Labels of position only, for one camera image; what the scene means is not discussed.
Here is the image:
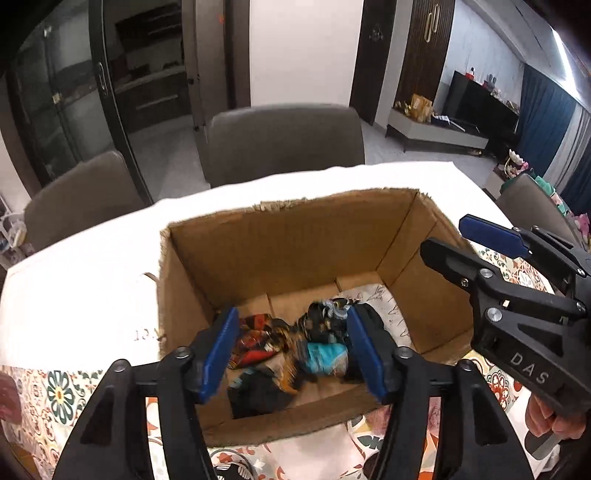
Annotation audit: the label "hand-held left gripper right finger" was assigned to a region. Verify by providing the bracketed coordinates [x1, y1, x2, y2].
[345, 305, 536, 480]

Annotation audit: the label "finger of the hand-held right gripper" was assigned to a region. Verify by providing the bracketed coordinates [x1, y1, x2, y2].
[419, 237, 585, 325]
[458, 213, 591, 301]

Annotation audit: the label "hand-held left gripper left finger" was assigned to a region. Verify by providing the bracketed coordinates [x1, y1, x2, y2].
[51, 306, 241, 480]

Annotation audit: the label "black orange patterned cloth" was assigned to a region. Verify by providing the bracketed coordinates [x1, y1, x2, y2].
[231, 298, 365, 384]

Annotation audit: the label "cardboard box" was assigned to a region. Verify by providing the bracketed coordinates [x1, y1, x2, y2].
[157, 187, 481, 448]

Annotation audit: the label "person's right hand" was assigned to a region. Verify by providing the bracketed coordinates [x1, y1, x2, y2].
[525, 396, 587, 441]

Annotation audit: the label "turquoise cloth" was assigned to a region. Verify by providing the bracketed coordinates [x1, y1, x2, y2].
[305, 342, 349, 377]

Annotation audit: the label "white printed cloth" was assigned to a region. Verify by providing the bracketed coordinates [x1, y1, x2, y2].
[337, 284, 416, 347]

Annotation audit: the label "grey dining chair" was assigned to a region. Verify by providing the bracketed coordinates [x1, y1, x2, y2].
[496, 173, 585, 250]
[23, 150, 148, 252]
[203, 105, 366, 189]

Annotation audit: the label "plain black cloth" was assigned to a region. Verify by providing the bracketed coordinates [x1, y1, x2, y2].
[228, 369, 301, 418]

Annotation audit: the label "white pink ornament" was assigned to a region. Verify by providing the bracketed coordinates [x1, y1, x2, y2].
[503, 148, 531, 178]

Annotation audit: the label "colourful clothes pile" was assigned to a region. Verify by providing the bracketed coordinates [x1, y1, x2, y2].
[540, 180, 591, 252]

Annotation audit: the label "white television stand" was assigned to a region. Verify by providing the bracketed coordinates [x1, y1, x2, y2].
[385, 108, 490, 153]

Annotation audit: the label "blue curtain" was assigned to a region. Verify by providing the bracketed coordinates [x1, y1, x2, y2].
[517, 62, 591, 204]

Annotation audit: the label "black television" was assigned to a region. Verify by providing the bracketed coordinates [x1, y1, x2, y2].
[443, 71, 520, 134]

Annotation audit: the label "white table cover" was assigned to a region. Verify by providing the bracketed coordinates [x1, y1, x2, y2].
[0, 159, 513, 374]

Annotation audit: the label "yellow box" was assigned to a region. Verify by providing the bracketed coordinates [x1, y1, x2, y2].
[406, 93, 432, 123]

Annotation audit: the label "floral patterned tablecloth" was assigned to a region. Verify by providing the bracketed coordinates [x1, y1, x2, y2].
[0, 244, 559, 480]

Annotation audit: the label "ceiling light strip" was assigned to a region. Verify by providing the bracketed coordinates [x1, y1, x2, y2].
[551, 25, 585, 100]

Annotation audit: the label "dark wooden door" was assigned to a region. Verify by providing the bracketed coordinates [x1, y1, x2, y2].
[349, 0, 395, 126]

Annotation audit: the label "dark red round object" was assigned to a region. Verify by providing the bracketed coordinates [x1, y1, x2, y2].
[0, 371, 24, 425]

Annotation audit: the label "white storage rack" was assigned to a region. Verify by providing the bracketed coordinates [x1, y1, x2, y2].
[0, 194, 28, 259]

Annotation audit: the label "kitchen cabinets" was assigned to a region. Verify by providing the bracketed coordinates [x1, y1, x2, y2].
[113, 9, 195, 134]

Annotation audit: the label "grey sliding door panel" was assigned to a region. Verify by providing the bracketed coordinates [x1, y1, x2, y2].
[182, 0, 252, 132]

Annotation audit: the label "sliding glass door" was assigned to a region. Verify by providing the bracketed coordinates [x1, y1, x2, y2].
[9, 0, 155, 206]

